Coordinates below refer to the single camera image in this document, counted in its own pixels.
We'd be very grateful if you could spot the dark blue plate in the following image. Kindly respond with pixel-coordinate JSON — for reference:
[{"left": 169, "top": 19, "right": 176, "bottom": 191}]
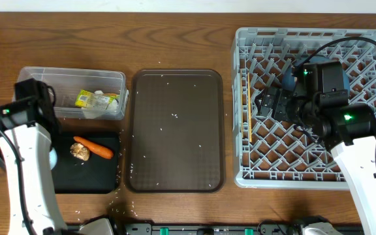
[{"left": 281, "top": 55, "right": 351, "bottom": 92}]

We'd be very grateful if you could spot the white paper napkin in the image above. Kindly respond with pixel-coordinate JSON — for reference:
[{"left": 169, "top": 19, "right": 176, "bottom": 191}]
[{"left": 93, "top": 90, "right": 120, "bottom": 110}]

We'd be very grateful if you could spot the orange carrot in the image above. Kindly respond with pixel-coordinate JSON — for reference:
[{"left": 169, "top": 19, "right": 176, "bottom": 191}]
[{"left": 73, "top": 136, "right": 114, "bottom": 159}]

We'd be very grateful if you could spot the yellow snack wrapper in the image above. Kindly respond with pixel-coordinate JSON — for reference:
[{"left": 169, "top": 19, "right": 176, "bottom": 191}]
[{"left": 74, "top": 89, "right": 121, "bottom": 110}]

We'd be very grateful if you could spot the brown food scrap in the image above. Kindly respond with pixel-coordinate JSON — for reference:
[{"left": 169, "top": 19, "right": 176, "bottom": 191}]
[{"left": 70, "top": 143, "right": 90, "bottom": 161}]

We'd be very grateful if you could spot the light blue rice bowl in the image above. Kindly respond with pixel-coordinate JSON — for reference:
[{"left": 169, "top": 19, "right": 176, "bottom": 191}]
[{"left": 49, "top": 148, "right": 58, "bottom": 170}]

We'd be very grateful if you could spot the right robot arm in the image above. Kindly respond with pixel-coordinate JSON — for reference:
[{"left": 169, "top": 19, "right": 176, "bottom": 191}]
[{"left": 254, "top": 61, "right": 376, "bottom": 234}]

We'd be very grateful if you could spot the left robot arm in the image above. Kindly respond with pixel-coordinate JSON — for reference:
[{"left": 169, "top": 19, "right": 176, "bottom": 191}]
[{"left": 0, "top": 78, "right": 67, "bottom": 234}]

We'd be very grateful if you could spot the wooden chopstick in rack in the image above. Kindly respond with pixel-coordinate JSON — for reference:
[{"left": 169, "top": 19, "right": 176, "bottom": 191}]
[
  {"left": 240, "top": 70, "right": 243, "bottom": 138},
  {"left": 246, "top": 72, "right": 252, "bottom": 143}
]

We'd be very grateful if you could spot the grey plastic dishwasher rack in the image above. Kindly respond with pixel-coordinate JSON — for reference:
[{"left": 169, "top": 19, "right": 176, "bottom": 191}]
[{"left": 231, "top": 27, "right": 376, "bottom": 190}]

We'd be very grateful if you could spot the black waste tray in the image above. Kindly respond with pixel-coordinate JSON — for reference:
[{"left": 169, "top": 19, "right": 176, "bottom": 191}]
[{"left": 52, "top": 132, "right": 120, "bottom": 194}]

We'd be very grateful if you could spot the clear plastic waste bin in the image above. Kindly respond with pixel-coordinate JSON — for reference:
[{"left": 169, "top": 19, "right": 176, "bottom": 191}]
[{"left": 18, "top": 67, "right": 129, "bottom": 120}]

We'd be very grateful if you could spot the dark brown serving tray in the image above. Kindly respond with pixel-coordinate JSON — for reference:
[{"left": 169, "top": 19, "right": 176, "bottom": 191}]
[{"left": 125, "top": 69, "right": 225, "bottom": 193}]

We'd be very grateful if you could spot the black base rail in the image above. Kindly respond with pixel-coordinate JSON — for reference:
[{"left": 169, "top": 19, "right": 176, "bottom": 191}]
[{"left": 64, "top": 216, "right": 364, "bottom": 235}]

